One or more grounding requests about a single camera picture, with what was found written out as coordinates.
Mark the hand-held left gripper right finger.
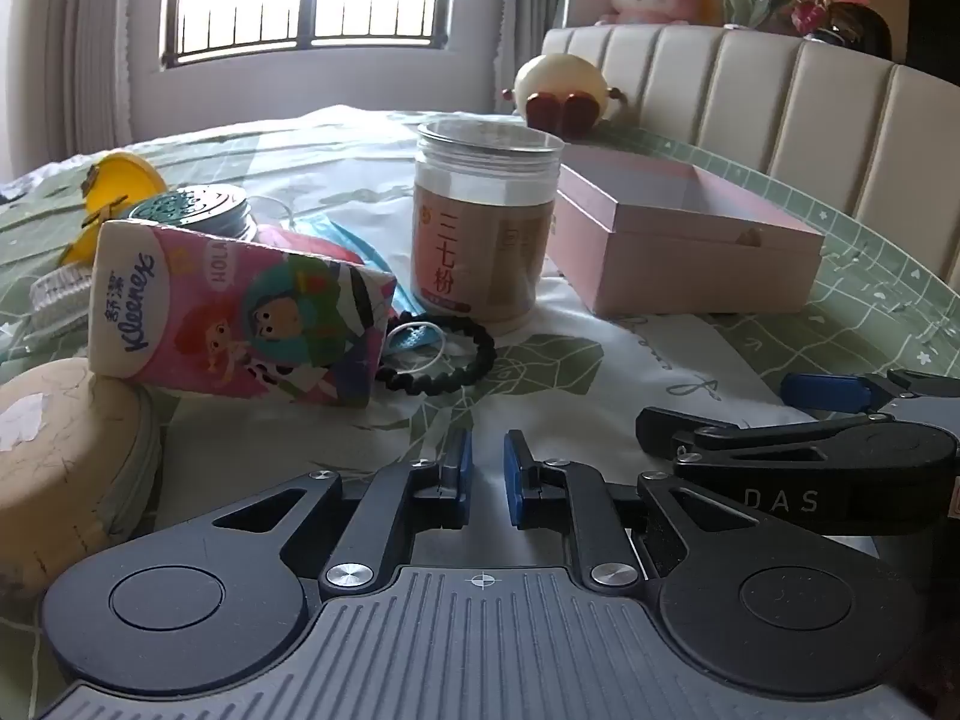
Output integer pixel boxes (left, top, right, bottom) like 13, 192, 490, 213
504, 429, 758, 593

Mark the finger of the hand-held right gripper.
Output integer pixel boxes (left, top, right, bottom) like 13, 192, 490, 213
780, 369, 960, 421
636, 406, 960, 539

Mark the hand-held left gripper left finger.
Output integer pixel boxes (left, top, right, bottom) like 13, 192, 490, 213
212, 427, 473, 601

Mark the pink cardboard box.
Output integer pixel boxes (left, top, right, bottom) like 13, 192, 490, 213
546, 144, 826, 316

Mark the pink cartoon tissue pack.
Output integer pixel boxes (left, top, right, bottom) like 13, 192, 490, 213
88, 219, 398, 407

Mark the beige round pouch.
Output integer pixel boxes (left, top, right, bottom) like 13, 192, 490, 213
0, 358, 162, 601

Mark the yellow plastic toy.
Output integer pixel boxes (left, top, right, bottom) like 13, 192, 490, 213
60, 151, 166, 265

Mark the clear jar with brown label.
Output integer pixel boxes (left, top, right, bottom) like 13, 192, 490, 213
409, 120, 565, 335

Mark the red and blue packet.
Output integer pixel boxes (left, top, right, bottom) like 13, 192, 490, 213
289, 211, 451, 361

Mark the cream padded headboard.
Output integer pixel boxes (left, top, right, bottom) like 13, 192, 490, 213
541, 24, 960, 282

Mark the dark round vase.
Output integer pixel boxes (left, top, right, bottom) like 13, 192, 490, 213
817, 4, 893, 61

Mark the green jar with perforated lid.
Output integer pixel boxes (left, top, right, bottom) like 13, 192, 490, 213
120, 186, 256, 242

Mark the cream egg-shaped plush toy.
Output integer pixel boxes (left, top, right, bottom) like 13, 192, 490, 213
501, 54, 629, 140

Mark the grey curtain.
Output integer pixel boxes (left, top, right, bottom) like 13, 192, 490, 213
0, 0, 162, 181
450, 0, 575, 115

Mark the black hair tie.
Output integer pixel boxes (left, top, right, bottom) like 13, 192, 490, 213
373, 313, 497, 396

